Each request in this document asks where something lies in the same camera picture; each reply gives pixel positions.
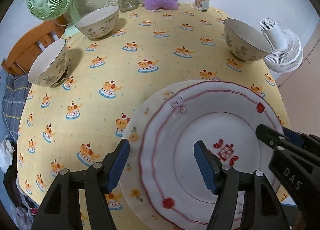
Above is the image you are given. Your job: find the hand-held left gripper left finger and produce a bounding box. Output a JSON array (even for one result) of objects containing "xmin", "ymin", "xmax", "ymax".
[{"xmin": 30, "ymin": 139, "xmax": 130, "ymax": 230}]

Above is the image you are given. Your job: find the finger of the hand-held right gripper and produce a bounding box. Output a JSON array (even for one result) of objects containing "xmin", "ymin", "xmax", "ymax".
[
  {"xmin": 284, "ymin": 128, "xmax": 320, "ymax": 148},
  {"xmin": 256, "ymin": 124, "xmax": 292, "ymax": 150}
]

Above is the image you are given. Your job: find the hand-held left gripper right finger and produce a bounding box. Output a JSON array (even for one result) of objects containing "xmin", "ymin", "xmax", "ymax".
[{"xmin": 194, "ymin": 140, "xmax": 290, "ymax": 230}]

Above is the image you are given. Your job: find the cream round floral plate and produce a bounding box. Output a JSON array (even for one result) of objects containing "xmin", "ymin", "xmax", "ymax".
[{"xmin": 119, "ymin": 79, "xmax": 284, "ymax": 230}]

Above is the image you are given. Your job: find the white red-rimmed plate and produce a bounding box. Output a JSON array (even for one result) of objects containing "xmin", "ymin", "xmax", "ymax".
[{"xmin": 138, "ymin": 81, "xmax": 285, "ymax": 230}]

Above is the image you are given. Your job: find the beige floral ceramic bowl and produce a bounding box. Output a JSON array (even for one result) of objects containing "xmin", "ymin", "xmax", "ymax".
[
  {"xmin": 224, "ymin": 18, "xmax": 272, "ymax": 62},
  {"xmin": 27, "ymin": 38, "xmax": 70, "ymax": 87},
  {"xmin": 75, "ymin": 5, "xmax": 120, "ymax": 39}
]

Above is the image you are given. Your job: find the beige cabinet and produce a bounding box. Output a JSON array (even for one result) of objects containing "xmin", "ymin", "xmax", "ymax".
[{"xmin": 276, "ymin": 36, "xmax": 320, "ymax": 137}]

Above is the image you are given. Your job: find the white desk fan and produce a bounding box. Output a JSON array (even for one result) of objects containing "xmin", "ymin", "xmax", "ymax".
[{"xmin": 259, "ymin": 18, "xmax": 304, "ymax": 73}]

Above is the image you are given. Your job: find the pile of dark clothes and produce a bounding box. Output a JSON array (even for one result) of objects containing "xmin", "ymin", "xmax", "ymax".
[{"xmin": 2, "ymin": 167, "xmax": 40, "ymax": 230}]

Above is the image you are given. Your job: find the white crumpled cloth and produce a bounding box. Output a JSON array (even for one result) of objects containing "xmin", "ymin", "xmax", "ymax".
[{"xmin": 0, "ymin": 137, "xmax": 15, "ymax": 173}]

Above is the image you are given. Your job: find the grey plaid pillow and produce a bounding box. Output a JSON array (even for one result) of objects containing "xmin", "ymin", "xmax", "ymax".
[{"xmin": 0, "ymin": 73, "xmax": 32, "ymax": 130}]

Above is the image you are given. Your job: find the yellow cake-print tablecloth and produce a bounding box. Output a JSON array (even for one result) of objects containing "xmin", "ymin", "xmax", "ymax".
[{"xmin": 16, "ymin": 2, "xmax": 290, "ymax": 230}]

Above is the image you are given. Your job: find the wooden bed headboard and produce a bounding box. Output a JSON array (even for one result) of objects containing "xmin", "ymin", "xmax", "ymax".
[{"xmin": 1, "ymin": 18, "xmax": 67, "ymax": 75}]

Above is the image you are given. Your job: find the cotton swab container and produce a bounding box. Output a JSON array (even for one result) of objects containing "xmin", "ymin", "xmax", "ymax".
[{"xmin": 194, "ymin": 0, "xmax": 210, "ymax": 11}]

